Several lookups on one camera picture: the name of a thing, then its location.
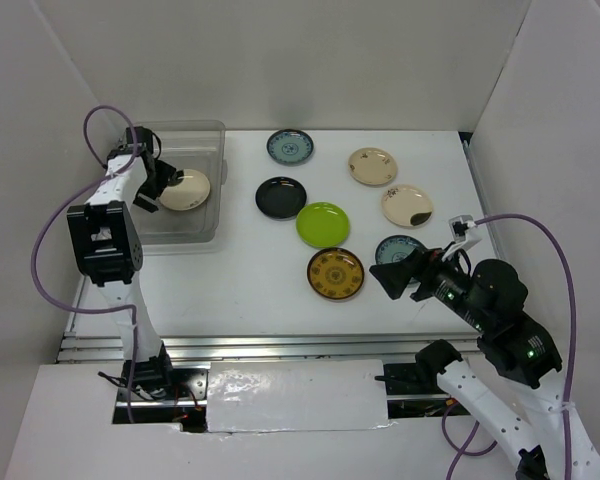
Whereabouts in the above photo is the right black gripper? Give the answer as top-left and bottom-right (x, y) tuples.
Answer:
(367, 238), (489, 328)

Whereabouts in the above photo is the lime green plate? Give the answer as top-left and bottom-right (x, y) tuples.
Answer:
(295, 202), (350, 249)

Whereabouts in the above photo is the cream plate black patch right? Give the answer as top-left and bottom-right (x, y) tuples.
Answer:
(381, 184), (434, 228)

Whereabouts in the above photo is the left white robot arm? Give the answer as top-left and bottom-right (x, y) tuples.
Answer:
(67, 126), (178, 400)

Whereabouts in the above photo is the yellow patterned plate brown rim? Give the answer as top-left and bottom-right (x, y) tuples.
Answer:
(306, 247), (365, 301)

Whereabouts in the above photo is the cream plate with floral marks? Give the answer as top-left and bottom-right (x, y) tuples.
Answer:
(348, 147), (398, 187)

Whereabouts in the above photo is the aluminium rail frame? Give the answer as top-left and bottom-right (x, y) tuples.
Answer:
(54, 130), (506, 436)

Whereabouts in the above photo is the white cover sheet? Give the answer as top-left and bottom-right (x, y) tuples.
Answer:
(206, 360), (389, 433)

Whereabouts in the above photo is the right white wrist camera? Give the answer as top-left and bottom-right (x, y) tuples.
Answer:
(443, 215), (482, 260)

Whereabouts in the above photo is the cream plate with black patch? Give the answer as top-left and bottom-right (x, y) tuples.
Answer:
(159, 169), (211, 211)

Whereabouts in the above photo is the clear plastic bin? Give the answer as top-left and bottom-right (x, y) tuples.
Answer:
(102, 119), (230, 255)

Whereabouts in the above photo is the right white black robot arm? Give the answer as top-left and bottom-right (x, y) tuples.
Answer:
(370, 249), (600, 479)

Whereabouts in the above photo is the blue floral plate far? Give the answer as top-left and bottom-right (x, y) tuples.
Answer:
(266, 129), (315, 166)

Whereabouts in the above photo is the blue floral plate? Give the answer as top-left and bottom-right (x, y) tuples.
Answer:
(375, 235), (425, 265)
(266, 129), (315, 166)

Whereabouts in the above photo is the black glossy plate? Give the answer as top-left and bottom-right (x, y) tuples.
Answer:
(255, 176), (308, 220)

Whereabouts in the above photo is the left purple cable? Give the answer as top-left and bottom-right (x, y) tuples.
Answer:
(30, 104), (146, 421)

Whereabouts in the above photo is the blue floral plate near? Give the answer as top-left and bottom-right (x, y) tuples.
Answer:
(375, 235), (425, 265)

